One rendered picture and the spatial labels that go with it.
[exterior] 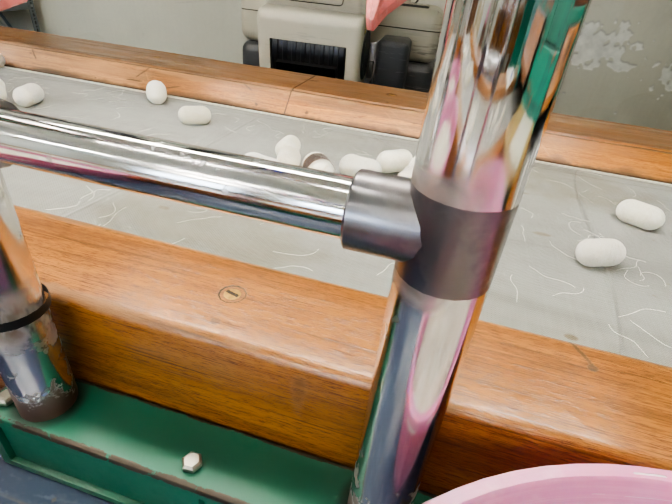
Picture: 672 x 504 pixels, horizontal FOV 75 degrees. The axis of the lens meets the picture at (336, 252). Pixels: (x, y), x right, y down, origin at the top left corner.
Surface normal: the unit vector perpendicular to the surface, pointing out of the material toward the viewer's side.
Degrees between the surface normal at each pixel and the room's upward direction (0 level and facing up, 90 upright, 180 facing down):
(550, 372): 0
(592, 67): 90
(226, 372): 90
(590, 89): 90
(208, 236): 0
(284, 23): 98
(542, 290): 0
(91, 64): 45
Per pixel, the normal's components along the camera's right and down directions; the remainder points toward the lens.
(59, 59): -0.13, -0.23
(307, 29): -0.22, 0.63
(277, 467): 0.09, -0.83
